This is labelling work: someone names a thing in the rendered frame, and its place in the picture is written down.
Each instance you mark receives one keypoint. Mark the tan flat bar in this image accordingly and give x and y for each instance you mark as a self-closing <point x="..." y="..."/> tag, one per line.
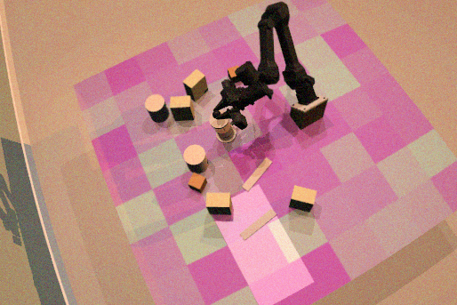
<point x="258" y="224"/>
<point x="257" y="174"/>

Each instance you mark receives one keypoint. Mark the french press coffee maker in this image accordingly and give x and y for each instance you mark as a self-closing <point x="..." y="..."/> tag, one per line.
<point x="225" y="131"/>

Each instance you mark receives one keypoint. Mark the peach cylinder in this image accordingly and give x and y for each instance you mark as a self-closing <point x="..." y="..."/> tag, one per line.
<point x="157" y="108"/>
<point x="195" y="159"/>

